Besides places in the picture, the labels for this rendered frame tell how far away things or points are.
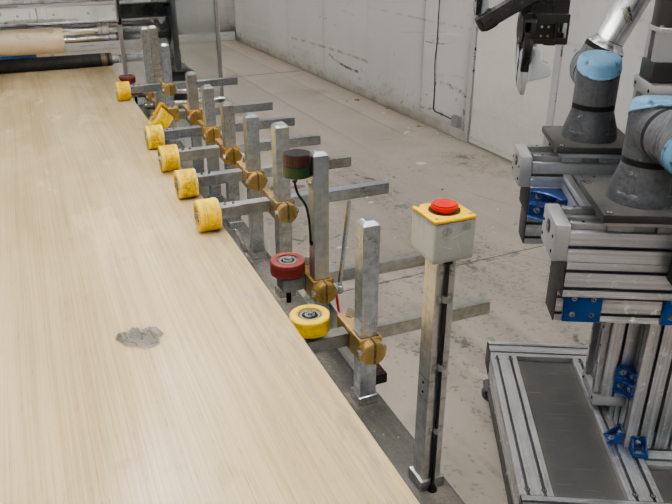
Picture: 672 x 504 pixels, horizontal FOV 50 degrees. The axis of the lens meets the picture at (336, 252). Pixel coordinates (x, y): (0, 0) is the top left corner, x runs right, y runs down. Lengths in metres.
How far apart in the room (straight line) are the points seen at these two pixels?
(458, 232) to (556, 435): 1.33
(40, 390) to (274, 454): 0.43
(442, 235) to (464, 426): 1.63
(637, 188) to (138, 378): 1.10
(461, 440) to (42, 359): 1.57
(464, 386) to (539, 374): 0.37
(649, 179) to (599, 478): 0.90
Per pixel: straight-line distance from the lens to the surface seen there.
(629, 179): 1.69
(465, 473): 2.43
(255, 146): 2.00
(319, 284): 1.60
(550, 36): 1.41
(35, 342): 1.44
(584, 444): 2.30
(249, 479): 1.06
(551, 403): 2.43
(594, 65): 2.11
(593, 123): 2.13
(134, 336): 1.39
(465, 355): 2.98
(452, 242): 1.06
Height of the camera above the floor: 1.61
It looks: 25 degrees down
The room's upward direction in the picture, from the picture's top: straight up
